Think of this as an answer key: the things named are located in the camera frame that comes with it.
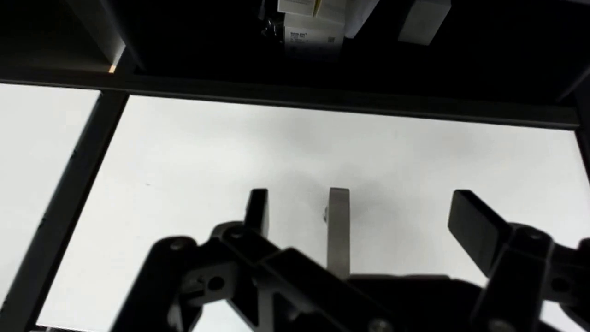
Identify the small plain white block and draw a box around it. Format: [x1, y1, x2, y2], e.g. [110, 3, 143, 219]
[397, 0, 454, 45]

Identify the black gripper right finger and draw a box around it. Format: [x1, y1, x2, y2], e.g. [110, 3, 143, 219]
[447, 187, 590, 332]

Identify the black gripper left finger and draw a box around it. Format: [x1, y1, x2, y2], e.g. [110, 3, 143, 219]
[110, 185, 371, 332]

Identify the white labelled box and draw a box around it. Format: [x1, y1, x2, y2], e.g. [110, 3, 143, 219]
[276, 0, 381, 47]

